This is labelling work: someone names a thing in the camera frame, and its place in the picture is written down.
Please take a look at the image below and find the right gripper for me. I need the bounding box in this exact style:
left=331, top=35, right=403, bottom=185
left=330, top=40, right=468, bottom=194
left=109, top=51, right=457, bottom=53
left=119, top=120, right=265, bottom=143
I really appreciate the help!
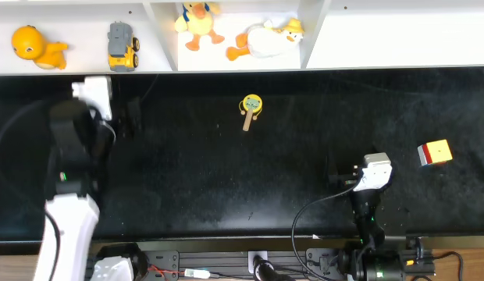
left=326, top=151, right=362, bottom=187

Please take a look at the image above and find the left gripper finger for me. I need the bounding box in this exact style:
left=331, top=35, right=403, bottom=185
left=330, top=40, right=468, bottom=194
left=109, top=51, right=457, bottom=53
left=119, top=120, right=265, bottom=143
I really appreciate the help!
left=126, top=96, right=145, bottom=137

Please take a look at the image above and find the grey and yellow toy truck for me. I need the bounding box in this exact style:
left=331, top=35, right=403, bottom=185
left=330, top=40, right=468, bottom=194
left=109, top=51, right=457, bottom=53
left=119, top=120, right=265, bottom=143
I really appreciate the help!
left=105, top=20, right=141, bottom=73

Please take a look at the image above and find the yellow rattle drum toy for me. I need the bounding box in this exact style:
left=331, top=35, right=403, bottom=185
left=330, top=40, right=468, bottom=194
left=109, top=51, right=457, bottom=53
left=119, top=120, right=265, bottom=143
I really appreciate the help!
left=237, top=93, right=264, bottom=133

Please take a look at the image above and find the many-coloured puzzle cube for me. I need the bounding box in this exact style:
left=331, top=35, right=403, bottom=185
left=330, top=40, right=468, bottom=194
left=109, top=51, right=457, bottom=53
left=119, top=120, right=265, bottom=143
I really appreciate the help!
left=416, top=138, right=454, bottom=168

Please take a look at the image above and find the yellow plush duck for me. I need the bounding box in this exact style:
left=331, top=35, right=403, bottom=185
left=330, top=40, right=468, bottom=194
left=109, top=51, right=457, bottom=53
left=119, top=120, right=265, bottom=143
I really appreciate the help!
left=173, top=1, right=226, bottom=52

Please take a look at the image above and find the yellow rubber duck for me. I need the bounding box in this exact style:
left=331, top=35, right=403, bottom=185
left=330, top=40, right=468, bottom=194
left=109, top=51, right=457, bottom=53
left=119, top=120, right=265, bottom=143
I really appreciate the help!
left=10, top=24, right=69, bottom=71

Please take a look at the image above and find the white shelf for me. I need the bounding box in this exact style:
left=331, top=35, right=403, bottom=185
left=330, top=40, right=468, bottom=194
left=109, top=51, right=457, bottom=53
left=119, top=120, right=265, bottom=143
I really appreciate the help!
left=0, top=0, right=484, bottom=77

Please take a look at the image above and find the white plush duck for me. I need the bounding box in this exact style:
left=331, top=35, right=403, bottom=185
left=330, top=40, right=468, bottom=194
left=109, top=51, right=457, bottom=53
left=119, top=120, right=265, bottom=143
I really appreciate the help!
left=225, top=16, right=306, bottom=62

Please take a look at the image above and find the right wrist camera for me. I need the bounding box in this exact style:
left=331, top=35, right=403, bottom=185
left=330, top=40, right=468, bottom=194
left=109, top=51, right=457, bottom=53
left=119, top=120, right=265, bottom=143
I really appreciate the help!
left=352, top=151, right=394, bottom=193

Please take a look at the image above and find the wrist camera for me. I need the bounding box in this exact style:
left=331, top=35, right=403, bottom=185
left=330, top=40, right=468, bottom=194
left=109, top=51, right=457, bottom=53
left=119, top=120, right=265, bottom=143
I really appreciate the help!
left=352, top=151, right=394, bottom=193
left=71, top=75, right=114, bottom=122

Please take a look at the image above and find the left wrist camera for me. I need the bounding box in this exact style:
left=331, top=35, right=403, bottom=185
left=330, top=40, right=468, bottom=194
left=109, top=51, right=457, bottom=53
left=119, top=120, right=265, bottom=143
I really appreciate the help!
left=71, top=75, right=114, bottom=122

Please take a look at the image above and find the black cable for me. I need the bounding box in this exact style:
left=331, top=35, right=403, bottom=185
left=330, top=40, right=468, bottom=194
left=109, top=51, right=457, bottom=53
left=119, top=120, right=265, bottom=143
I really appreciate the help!
left=290, top=183, right=361, bottom=280

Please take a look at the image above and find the mounting rail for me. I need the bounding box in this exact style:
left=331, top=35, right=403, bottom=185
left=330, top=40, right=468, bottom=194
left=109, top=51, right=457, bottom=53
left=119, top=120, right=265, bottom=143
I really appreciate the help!
left=89, top=233, right=466, bottom=281

